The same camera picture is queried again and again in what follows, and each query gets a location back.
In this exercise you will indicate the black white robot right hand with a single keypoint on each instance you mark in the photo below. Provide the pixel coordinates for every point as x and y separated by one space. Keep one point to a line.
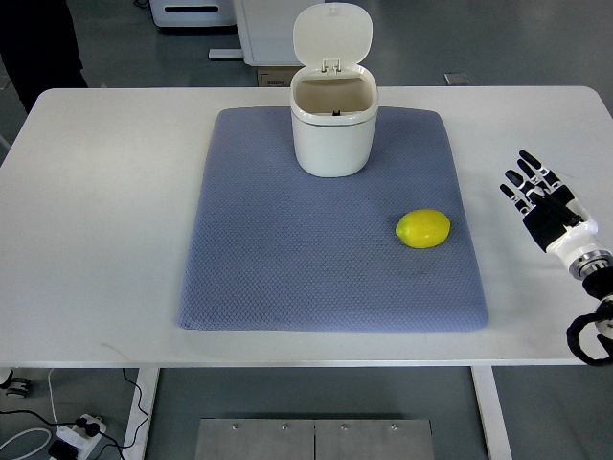
549 208

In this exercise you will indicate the yellow lemon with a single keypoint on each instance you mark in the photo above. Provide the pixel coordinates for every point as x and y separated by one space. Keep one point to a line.
423 228

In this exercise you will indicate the white trash can with lid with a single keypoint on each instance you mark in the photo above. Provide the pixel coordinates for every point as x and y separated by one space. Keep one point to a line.
333 98

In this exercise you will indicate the grey floor outlet cover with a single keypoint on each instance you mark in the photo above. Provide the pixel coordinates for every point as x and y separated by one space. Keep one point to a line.
456 79

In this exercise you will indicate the white table right leg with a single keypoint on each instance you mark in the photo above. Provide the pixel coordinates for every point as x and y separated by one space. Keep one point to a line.
492 419

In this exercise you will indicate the white table leg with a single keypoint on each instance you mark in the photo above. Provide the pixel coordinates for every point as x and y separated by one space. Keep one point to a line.
492 419
140 416

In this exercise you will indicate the blue quilted mat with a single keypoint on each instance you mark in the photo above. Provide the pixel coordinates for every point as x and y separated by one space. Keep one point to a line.
275 248

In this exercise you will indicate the cardboard box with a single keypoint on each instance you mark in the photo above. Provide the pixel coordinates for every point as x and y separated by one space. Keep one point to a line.
276 76

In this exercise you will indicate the white cabinet base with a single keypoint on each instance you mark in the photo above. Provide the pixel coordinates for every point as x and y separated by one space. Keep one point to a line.
265 32

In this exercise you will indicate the metal floor plate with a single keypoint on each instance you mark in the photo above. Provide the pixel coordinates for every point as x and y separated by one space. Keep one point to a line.
314 439

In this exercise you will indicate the white table left leg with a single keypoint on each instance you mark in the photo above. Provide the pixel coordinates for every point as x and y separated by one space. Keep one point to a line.
140 416

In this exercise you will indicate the white machine with dark slot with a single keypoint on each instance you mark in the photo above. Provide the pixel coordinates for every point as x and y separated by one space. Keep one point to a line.
192 14

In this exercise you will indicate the white power strip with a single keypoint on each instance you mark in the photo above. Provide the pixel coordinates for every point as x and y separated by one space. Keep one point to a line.
78 440

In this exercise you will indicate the person in dark clothes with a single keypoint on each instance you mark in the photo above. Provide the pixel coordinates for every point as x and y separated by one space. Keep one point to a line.
39 48

